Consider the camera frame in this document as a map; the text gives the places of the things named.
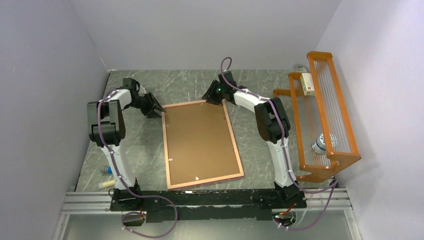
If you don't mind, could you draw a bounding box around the orange wooden rack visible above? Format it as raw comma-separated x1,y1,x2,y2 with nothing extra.
273,51,362,183

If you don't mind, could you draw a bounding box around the blue capped small bottle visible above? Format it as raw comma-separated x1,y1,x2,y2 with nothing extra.
99,166,113,174

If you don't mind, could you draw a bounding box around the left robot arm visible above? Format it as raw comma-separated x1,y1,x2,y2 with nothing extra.
87,77,166,210

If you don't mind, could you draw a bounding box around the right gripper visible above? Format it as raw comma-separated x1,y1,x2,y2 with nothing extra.
201,80,226,106

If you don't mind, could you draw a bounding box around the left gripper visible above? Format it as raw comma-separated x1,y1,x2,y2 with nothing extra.
127,92,166,119

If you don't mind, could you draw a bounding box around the white round wall object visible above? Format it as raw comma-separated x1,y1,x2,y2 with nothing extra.
293,64,309,73

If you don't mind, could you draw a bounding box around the brown frame backing board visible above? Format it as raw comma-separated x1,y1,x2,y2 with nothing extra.
164,102,242,186

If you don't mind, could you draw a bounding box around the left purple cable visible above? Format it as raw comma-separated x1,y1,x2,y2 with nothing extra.
96,88,178,239

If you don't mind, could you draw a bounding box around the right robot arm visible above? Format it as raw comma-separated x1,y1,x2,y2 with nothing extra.
202,70,303,208

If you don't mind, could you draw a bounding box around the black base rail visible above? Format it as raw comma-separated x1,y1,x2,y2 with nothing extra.
109,188,307,223

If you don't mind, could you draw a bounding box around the small white red box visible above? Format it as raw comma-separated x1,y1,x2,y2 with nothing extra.
300,72,315,96

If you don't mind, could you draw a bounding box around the white blue can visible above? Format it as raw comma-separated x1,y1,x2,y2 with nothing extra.
311,133,337,155

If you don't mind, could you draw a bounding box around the yellow orange marker tube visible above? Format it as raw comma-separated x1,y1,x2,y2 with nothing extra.
98,179,115,190

